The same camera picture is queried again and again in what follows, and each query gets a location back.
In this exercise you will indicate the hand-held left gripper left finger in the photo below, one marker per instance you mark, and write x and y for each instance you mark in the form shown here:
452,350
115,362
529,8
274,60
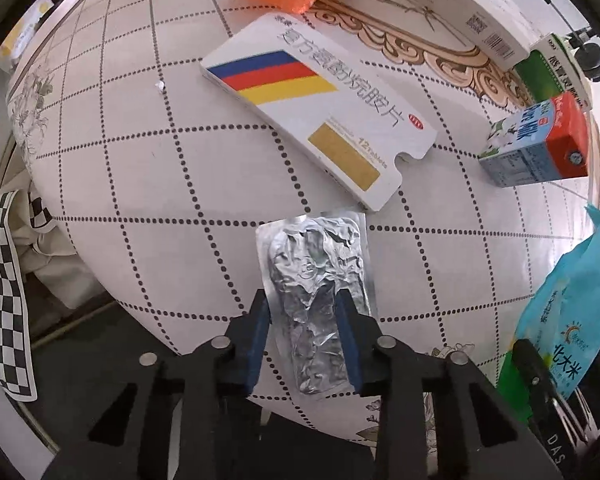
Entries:
257,340

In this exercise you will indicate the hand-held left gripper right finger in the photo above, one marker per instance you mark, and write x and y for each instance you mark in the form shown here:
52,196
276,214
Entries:
347,340

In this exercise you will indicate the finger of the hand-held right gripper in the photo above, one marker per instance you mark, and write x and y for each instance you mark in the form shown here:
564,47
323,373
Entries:
530,365

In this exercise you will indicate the silver foil blister pack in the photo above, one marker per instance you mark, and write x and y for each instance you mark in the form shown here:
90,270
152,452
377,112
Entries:
310,270

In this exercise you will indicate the white striped medicine box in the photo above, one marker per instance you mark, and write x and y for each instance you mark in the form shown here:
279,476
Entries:
300,110

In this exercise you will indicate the green white medicine box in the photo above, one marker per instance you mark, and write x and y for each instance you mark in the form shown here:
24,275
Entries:
535,77

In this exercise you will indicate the blue plastic rice bag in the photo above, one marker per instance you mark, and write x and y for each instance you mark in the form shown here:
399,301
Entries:
570,300

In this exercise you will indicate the white dotted tablecloth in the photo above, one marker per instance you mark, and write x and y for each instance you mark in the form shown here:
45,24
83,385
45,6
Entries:
130,185

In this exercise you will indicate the blue red milk carton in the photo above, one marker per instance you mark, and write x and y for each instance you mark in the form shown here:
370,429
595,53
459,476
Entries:
530,150

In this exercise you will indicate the black white checkered cloth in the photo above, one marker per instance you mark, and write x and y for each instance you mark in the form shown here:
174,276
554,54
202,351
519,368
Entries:
0,310

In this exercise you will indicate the small white paper scrap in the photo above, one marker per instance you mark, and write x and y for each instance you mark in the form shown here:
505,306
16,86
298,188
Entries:
159,86

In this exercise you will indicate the black tripod knob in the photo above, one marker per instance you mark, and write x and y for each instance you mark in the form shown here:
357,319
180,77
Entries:
592,57

